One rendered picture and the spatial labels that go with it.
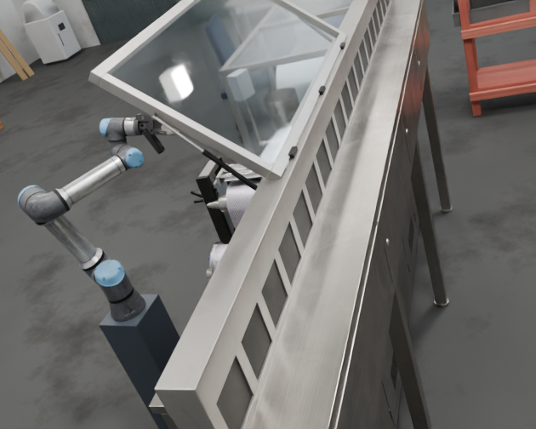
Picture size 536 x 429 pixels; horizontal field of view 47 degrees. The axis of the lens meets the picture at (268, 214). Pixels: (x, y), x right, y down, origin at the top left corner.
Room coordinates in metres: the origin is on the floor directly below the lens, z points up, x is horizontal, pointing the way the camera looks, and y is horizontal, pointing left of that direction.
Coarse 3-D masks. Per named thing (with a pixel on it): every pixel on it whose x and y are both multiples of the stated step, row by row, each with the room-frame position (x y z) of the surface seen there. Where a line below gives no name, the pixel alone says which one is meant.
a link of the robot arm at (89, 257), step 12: (24, 192) 2.27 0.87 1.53; (36, 192) 2.22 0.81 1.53; (24, 204) 2.21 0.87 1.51; (60, 216) 2.28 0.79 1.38; (48, 228) 2.26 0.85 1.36; (60, 228) 2.25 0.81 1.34; (72, 228) 2.28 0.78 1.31; (60, 240) 2.26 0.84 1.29; (72, 240) 2.26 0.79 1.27; (84, 240) 2.29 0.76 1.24; (72, 252) 2.27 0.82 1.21; (84, 252) 2.27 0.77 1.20; (96, 252) 2.30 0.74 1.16; (84, 264) 2.27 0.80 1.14; (96, 264) 2.27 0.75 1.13
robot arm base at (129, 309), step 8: (128, 296) 2.16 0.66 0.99; (136, 296) 2.18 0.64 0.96; (112, 304) 2.16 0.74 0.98; (120, 304) 2.14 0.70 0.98; (128, 304) 2.15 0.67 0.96; (136, 304) 2.16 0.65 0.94; (144, 304) 2.19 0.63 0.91; (112, 312) 2.16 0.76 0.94; (120, 312) 2.14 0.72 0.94; (128, 312) 2.14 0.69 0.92; (136, 312) 2.14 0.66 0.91; (120, 320) 2.13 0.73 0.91
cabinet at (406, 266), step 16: (416, 208) 3.23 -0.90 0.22; (416, 224) 3.12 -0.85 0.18; (416, 240) 3.04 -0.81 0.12; (400, 256) 2.54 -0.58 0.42; (400, 272) 2.47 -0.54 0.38; (400, 288) 2.40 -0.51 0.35; (384, 368) 1.85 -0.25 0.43; (384, 384) 1.80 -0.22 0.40; (400, 384) 2.02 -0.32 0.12; (384, 400) 1.75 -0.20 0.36; (384, 416) 1.70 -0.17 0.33
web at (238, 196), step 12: (240, 180) 1.99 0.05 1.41; (252, 180) 1.95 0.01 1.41; (228, 192) 1.95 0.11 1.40; (240, 192) 1.92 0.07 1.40; (252, 192) 1.90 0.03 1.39; (228, 204) 1.92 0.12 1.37; (240, 204) 1.90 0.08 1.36; (240, 216) 1.90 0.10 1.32; (216, 252) 1.74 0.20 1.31; (216, 264) 1.71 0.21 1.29
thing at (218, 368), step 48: (384, 0) 3.25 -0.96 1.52; (336, 96) 1.98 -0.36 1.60; (336, 144) 1.86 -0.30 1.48; (288, 192) 1.37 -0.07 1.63; (240, 240) 1.19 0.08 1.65; (288, 240) 1.30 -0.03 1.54; (240, 288) 1.01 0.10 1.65; (288, 288) 1.21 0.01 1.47; (192, 336) 0.91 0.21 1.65; (240, 336) 0.95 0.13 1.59; (192, 384) 0.79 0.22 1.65; (240, 384) 0.90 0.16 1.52
